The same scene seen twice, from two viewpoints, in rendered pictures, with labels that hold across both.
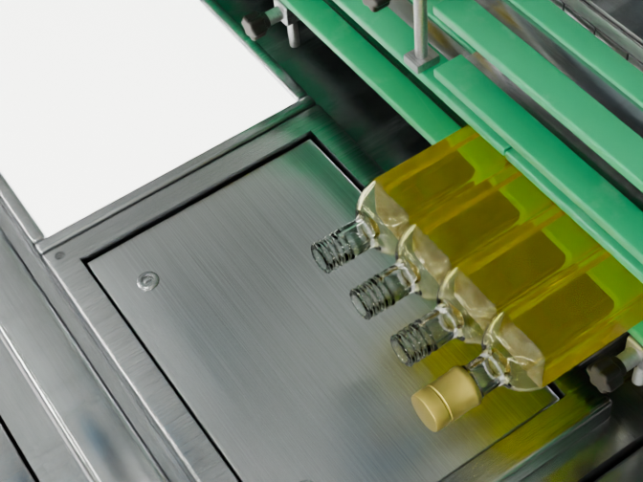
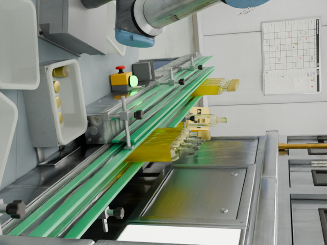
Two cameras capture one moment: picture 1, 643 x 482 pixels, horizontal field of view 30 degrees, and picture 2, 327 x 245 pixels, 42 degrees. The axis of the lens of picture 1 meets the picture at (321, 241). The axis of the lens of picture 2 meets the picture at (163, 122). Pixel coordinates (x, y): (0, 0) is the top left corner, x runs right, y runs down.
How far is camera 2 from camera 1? 1.88 m
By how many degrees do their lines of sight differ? 104
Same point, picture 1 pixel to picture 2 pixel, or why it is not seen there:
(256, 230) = (184, 207)
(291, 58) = not seen: outside the picture
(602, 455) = not seen: hidden behind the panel
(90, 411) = (265, 198)
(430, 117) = (130, 170)
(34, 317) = (262, 218)
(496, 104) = (136, 133)
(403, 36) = (122, 152)
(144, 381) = (247, 194)
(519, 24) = not seen: hidden behind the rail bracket
